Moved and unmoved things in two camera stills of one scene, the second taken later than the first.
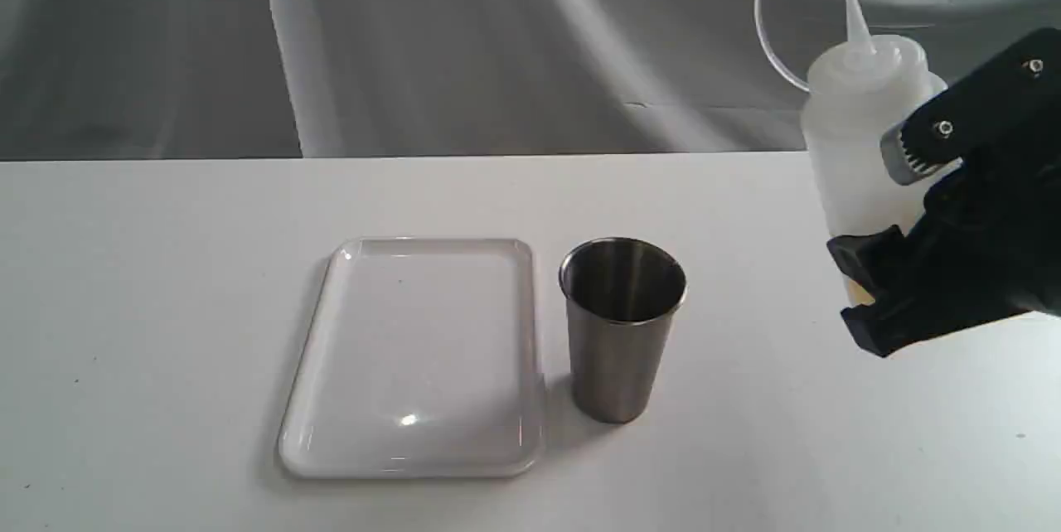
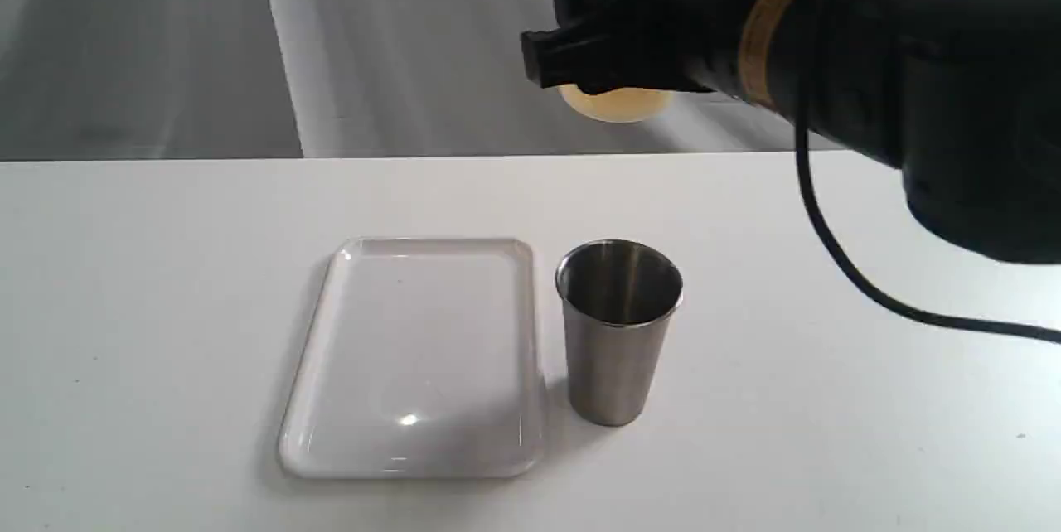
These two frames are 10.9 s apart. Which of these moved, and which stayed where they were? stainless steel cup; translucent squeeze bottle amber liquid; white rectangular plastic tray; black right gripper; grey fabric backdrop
Moved: translucent squeeze bottle amber liquid; black right gripper
Stayed: stainless steel cup; white rectangular plastic tray; grey fabric backdrop
